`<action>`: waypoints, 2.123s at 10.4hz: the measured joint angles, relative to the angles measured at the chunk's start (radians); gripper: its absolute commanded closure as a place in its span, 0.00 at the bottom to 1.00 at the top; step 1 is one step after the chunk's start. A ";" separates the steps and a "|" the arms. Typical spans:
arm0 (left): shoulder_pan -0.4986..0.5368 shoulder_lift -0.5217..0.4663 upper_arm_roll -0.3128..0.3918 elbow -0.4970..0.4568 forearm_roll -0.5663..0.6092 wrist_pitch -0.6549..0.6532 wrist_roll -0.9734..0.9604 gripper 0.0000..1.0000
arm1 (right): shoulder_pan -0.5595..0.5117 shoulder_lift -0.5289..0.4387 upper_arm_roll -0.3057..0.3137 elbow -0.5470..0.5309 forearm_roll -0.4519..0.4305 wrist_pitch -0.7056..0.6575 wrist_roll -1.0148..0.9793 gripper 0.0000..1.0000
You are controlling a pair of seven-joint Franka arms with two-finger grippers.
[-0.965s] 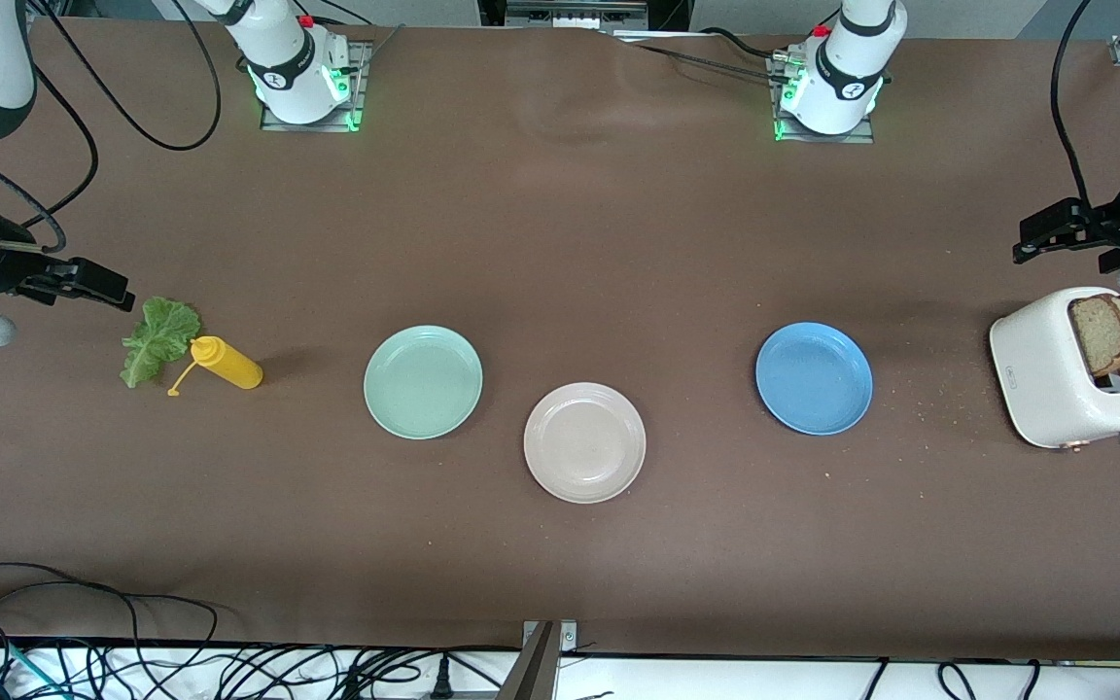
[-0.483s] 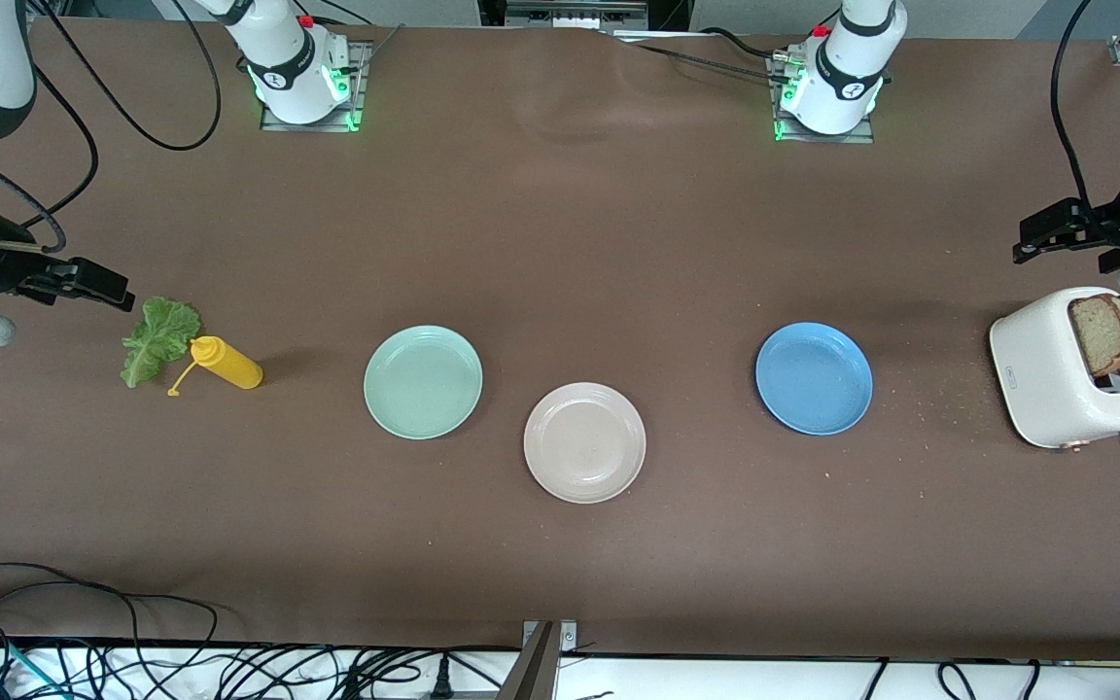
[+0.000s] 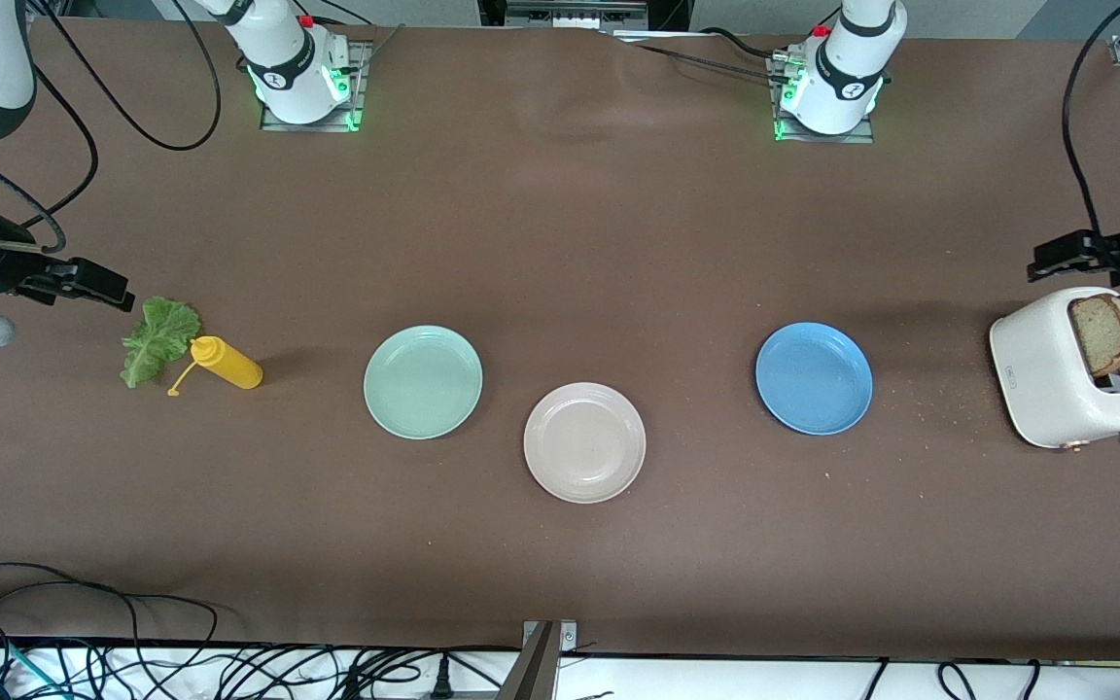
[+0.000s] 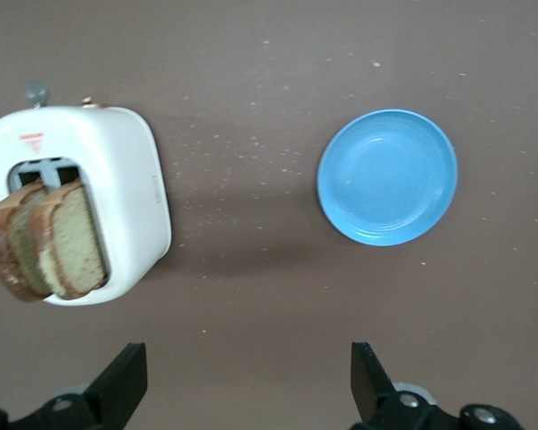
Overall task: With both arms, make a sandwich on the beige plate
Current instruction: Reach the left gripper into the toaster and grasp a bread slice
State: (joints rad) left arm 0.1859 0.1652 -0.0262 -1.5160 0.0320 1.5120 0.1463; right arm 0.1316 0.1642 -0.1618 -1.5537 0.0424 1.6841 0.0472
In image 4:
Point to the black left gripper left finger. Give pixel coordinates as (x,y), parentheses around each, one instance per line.
(121,385)

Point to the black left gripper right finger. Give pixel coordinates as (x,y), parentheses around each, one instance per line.
(370,385)

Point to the brown bread slice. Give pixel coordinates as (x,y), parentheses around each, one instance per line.
(72,237)
(0,251)

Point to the blue plate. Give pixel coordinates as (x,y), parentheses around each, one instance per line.
(385,179)

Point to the white toaster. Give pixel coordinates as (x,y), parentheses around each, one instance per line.
(116,179)

